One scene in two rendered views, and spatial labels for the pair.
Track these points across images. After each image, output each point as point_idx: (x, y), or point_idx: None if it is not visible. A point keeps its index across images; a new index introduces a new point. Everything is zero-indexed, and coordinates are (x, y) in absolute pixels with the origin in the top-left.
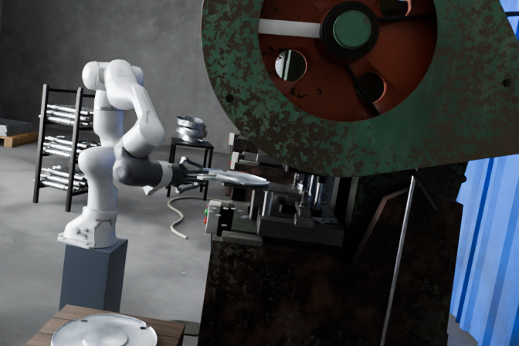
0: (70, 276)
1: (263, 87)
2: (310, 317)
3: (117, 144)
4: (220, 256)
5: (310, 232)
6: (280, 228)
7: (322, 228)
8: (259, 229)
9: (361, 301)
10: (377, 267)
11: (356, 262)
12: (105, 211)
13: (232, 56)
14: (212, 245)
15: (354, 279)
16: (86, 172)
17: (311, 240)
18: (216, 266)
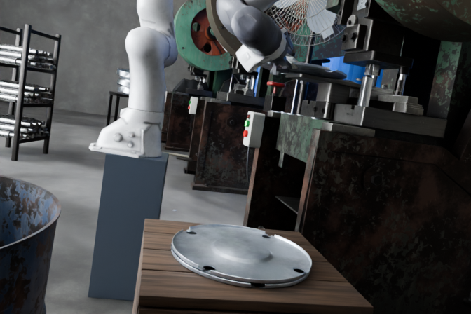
0: (112, 194)
1: None
2: (415, 218)
3: None
4: (328, 149)
5: (415, 123)
6: (385, 117)
7: (426, 118)
8: (364, 119)
9: (465, 197)
10: None
11: (464, 153)
12: (155, 111)
13: None
14: (319, 137)
15: (460, 172)
16: (139, 57)
17: (415, 131)
18: (323, 162)
